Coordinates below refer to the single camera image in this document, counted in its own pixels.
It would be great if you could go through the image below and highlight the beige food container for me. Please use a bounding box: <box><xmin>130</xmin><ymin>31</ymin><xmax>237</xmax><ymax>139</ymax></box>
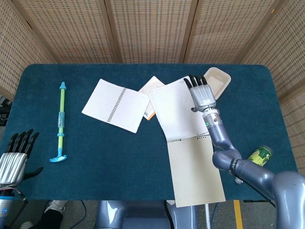
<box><xmin>204</xmin><ymin>67</ymin><xmax>232</xmax><ymax>101</ymax></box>

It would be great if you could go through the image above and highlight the green blue toy pump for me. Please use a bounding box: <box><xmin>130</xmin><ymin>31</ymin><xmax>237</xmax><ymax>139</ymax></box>
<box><xmin>49</xmin><ymin>81</ymin><xmax>68</xmax><ymax>163</ymax></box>

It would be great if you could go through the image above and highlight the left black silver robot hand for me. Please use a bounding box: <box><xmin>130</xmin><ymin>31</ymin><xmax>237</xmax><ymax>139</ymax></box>
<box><xmin>0</xmin><ymin>128</ymin><xmax>44</xmax><ymax>187</ymax></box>

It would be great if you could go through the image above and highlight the white pole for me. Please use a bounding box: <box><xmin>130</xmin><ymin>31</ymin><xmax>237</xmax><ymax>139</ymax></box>
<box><xmin>204</xmin><ymin>204</ymin><xmax>212</xmax><ymax>229</ymax></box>

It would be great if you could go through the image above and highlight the blue floor cable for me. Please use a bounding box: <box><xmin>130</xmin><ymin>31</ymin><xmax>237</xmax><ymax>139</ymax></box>
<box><xmin>80</xmin><ymin>200</ymin><xmax>88</xmax><ymax>226</ymax></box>

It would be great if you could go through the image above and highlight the black trouser leg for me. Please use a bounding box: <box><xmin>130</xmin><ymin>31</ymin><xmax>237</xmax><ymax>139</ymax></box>
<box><xmin>28</xmin><ymin>208</ymin><xmax>64</xmax><ymax>229</ymax></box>

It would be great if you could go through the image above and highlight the black equipment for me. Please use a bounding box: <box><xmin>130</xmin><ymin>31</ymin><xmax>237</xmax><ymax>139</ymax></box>
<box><xmin>0</xmin><ymin>95</ymin><xmax>12</xmax><ymax>127</ymax></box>

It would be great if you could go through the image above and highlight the blue felt table cover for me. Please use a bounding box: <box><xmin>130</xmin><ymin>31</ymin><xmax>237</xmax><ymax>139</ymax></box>
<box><xmin>4</xmin><ymin>63</ymin><xmax>302</xmax><ymax>201</ymax></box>

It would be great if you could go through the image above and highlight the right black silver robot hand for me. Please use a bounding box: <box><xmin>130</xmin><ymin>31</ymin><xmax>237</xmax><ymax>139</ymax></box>
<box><xmin>183</xmin><ymin>74</ymin><xmax>217</xmax><ymax>113</ymax></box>

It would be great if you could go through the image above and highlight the white spiral notebook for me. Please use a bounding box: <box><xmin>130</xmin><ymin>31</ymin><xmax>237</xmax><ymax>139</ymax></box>
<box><xmin>81</xmin><ymin>78</ymin><xmax>152</xmax><ymax>134</ymax></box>

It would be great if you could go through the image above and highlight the green label plastic bottle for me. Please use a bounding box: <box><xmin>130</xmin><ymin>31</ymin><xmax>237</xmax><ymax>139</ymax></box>
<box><xmin>246</xmin><ymin>145</ymin><xmax>274</xmax><ymax>167</ymax></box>

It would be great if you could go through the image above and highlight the woven bamboo folding screen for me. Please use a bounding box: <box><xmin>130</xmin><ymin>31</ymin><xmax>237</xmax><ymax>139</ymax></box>
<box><xmin>0</xmin><ymin>0</ymin><xmax>305</xmax><ymax>172</ymax></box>

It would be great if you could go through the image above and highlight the tan notepad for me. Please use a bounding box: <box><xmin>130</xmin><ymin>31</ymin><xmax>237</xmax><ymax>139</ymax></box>
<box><xmin>149</xmin><ymin>76</ymin><xmax>226</xmax><ymax>208</ymax></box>

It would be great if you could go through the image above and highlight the orange-edged notepad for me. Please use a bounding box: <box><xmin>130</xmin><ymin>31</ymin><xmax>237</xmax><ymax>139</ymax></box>
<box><xmin>138</xmin><ymin>75</ymin><xmax>167</xmax><ymax>121</ymax></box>

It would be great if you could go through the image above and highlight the grey-blue robot torso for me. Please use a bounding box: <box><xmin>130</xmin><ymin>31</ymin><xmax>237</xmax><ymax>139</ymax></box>
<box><xmin>95</xmin><ymin>199</ymin><xmax>198</xmax><ymax>229</ymax></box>

